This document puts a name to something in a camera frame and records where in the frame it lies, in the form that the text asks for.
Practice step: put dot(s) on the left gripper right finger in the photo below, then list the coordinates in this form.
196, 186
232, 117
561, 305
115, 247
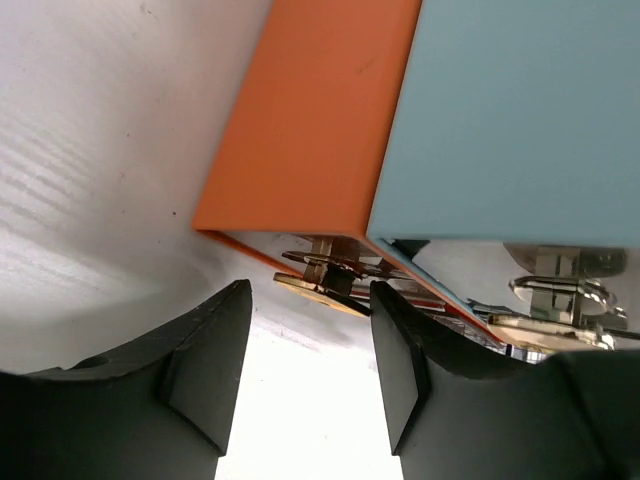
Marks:
457, 410

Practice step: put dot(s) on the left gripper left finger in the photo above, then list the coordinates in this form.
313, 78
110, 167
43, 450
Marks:
160, 406

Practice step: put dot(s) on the teal mini drawer chest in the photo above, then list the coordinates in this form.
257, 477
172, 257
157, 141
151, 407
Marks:
480, 156

